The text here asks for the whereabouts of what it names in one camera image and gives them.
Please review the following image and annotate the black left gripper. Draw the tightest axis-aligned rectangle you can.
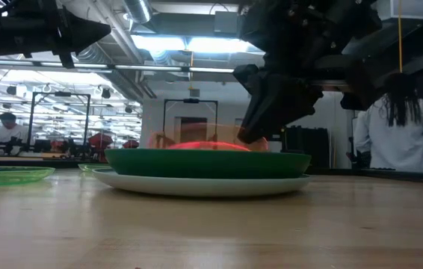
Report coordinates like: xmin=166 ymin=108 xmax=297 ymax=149
xmin=44 ymin=0 xmax=113 ymax=70

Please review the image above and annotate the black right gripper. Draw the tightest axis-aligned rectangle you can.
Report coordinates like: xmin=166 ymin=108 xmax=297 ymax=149
xmin=232 ymin=52 xmax=379 ymax=146

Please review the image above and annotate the translucent orange plastic plate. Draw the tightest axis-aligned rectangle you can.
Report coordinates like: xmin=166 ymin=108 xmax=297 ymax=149
xmin=146 ymin=121 xmax=271 ymax=152

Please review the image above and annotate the dark green plastic plate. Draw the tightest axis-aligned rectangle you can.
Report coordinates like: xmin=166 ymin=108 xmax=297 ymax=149
xmin=104 ymin=148 xmax=312 ymax=179

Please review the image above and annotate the translucent green plastic plate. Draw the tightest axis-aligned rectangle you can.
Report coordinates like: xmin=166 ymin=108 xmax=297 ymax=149
xmin=0 ymin=166 xmax=56 ymax=188
xmin=78 ymin=163 xmax=108 ymax=173

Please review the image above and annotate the black cabinet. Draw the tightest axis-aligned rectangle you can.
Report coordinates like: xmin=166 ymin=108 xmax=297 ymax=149
xmin=285 ymin=126 xmax=330 ymax=170

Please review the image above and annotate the long tube light fixture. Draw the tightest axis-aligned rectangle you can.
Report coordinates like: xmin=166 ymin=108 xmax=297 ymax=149
xmin=0 ymin=58 xmax=235 ymax=75

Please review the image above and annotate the white plastic plate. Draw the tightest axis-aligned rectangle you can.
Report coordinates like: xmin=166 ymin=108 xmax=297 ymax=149
xmin=90 ymin=167 xmax=313 ymax=198

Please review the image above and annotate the person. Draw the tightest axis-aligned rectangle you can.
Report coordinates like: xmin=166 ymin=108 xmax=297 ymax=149
xmin=352 ymin=72 xmax=423 ymax=173
xmin=0 ymin=111 xmax=30 ymax=146

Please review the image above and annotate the white ceiling unit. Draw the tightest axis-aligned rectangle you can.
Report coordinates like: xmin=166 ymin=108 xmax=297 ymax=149
xmin=375 ymin=0 xmax=423 ymax=20

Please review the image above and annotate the silver ventilation duct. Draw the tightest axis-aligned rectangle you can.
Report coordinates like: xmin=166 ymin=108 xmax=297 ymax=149
xmin=123 ymin=0 xmax=153 ymax=24

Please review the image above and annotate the black frame stand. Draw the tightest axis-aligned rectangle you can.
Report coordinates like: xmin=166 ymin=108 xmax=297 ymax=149
xmin=27 ymin=91 xmax=92 ymax=150
xmin=163 ymin=98 xmax=220 ymax=143

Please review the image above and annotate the black aluminium table frame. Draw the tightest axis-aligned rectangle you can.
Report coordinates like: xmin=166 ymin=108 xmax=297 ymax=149
xmin=0 ymin=158 xmax=423 ymax=185

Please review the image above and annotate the yellow cable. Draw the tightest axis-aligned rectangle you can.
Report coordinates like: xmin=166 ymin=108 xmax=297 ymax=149
xmin=397 ymin=0 xmax=404 ymax=74

